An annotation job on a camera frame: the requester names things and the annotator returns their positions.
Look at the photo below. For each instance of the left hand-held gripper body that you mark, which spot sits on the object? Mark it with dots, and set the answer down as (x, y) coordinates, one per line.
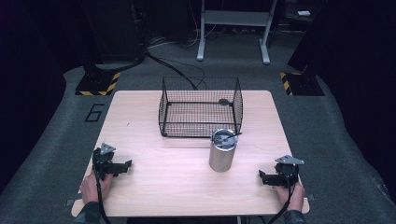
(102, 157)

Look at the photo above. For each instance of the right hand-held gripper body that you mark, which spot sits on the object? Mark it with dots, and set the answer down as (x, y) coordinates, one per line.
(287, 174)

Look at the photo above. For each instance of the person's right hand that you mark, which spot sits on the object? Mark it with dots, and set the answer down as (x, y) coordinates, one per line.
(295, 199)

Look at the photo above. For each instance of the person's left hand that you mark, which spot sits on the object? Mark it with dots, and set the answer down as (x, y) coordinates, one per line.
(90, 189)

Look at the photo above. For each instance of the grey table foot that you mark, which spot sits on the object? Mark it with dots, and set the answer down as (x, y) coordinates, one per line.
(310, 197)
(69, 202)

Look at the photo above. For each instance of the stainless steel tumbler with lid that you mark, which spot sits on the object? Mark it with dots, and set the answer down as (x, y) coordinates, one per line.
(221, 157)

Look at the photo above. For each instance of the black straw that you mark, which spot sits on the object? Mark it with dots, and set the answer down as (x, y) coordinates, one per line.
(234, 135)

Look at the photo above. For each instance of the black base with yellow stripes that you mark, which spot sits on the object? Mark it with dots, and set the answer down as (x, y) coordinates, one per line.
(303, 84)
(96, 84)

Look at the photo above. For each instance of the dark round object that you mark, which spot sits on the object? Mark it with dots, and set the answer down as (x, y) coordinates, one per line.
(223, 101)

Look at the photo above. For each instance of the black cabinet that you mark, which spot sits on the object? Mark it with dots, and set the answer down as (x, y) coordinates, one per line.
(115, 28)

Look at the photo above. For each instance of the small white device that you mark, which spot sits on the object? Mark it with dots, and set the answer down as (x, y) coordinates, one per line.
(304, 13)

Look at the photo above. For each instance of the white metal stand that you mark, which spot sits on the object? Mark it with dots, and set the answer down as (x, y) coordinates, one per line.
(236, 18)

